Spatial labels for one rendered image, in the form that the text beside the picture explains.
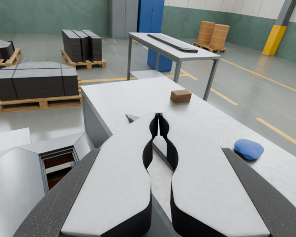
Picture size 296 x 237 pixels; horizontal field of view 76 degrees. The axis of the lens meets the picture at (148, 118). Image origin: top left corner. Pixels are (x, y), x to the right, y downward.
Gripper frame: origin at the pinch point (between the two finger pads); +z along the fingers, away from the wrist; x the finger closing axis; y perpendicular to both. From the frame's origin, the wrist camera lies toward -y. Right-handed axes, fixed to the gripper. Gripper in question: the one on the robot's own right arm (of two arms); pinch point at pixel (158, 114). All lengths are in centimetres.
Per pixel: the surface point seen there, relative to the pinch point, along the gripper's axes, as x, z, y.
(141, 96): -8, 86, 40
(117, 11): -139, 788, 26
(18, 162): -60, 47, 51
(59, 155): -47, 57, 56
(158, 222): 0, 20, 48
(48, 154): -51, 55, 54
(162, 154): 2, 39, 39
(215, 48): 228, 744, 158
